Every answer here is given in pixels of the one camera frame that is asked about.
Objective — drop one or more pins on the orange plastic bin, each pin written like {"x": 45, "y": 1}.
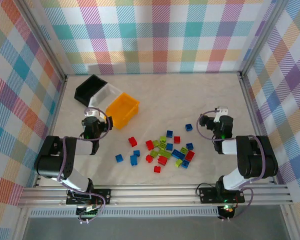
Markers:
{"x": 125, "y": 117}

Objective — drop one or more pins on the white plastic bin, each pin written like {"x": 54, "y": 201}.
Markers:
{"x": 102, "y": 96}

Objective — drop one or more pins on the black plastic bin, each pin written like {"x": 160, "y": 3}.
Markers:
{"x": 90, "y": 85}

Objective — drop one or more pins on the long lime green lego brick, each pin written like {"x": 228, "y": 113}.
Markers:
{"x": 164, "y": 153}

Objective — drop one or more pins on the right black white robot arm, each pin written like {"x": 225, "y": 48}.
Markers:
{"x": 255, "y": 155}

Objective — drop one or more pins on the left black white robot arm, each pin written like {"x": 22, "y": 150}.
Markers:
{"x": 82, "y": 146}

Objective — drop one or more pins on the long blue lego brick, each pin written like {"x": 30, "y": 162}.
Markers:
{"x": 178, "y": 153}

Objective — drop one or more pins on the controller board with lights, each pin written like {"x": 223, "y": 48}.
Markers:
{"x": 226, "y": 208}

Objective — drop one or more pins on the green terminal controller board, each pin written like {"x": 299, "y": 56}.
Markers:
{"x": 87, "y": 214}

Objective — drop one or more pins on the aluminium side rail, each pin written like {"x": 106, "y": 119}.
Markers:
{"x": 52, "y": 125}
{"x": 248, "y": 100}

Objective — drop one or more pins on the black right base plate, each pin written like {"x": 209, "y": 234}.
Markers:
{"x": 207, "y": 195}

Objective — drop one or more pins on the aluminium mounting rail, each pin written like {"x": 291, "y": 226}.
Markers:
{"x": 152, "y": 196}

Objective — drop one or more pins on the aluminium frame post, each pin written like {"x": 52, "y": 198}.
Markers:
{"x": 45, "y": 42}
{"x": 263, "y": 35}

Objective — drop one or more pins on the aluminium frame leg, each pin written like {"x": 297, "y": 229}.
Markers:
{"x": 291, "y": 225}
{"x": 21, "y": 225}

